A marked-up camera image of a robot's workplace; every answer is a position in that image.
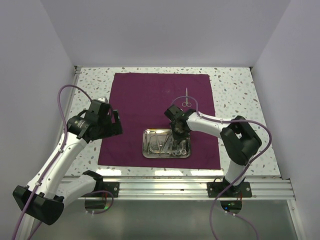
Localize steel scissors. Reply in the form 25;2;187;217
168;142;188;157
181;88;192;108

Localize purple cloth wrap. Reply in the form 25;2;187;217
98;73;221;170

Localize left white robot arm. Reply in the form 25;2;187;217
12;97;123;225

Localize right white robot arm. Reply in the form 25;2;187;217
164;104;262;197

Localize steel tweezers in tray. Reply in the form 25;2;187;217
160;133;173;154

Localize steel forceps in tray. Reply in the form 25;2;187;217
155;133;163;153

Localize steel instrument tray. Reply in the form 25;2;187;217
142;128;191;159

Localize aluminium left rail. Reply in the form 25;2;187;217
37;65;81;181

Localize aluminium rail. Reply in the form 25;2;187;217
32;176;296;201
37;65;81;181

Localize aluminium front rail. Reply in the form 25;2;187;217
32;176;296;201

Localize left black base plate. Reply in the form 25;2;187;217
94;180;120;198

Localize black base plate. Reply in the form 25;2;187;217
94;180;120;198
206;178;253;198

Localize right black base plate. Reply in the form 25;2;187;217
206;178;253;198

